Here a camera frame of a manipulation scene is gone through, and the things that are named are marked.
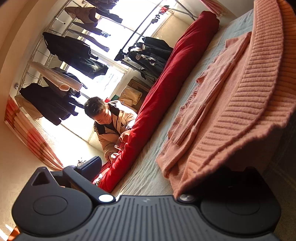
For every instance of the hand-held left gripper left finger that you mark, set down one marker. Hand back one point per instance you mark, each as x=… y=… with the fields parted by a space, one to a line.
x=92 y=165

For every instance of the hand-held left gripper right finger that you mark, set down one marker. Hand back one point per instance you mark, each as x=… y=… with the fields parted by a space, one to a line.
x=186 y=198

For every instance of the orange knit sweater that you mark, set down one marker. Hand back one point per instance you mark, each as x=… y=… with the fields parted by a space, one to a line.
x=231 y=104

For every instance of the row of hanging clothes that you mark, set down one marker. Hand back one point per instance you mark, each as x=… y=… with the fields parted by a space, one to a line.
x=69 y=53

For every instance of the metal clothes rack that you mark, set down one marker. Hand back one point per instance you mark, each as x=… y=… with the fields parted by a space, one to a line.
x=138 y=27

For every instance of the clear glass cup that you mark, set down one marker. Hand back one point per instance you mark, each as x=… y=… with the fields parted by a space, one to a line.
x=119 y=144

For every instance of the orange curtain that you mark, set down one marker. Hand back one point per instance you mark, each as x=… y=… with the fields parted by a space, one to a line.
x=34 y=139

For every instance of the yellow shirt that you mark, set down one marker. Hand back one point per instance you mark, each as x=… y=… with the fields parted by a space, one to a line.
x=130 y=97

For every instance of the cardboard box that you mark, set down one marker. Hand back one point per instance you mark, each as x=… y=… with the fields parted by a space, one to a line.
x=138 y=87

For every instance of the red quilt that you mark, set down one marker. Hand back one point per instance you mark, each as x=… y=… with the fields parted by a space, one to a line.
x=161 y=99

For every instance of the dark hanging jackets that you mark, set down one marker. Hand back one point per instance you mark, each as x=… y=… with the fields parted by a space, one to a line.
x=148 y=58

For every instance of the row of small socks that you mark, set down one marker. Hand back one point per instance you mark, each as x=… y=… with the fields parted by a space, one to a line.
x=164 y=9

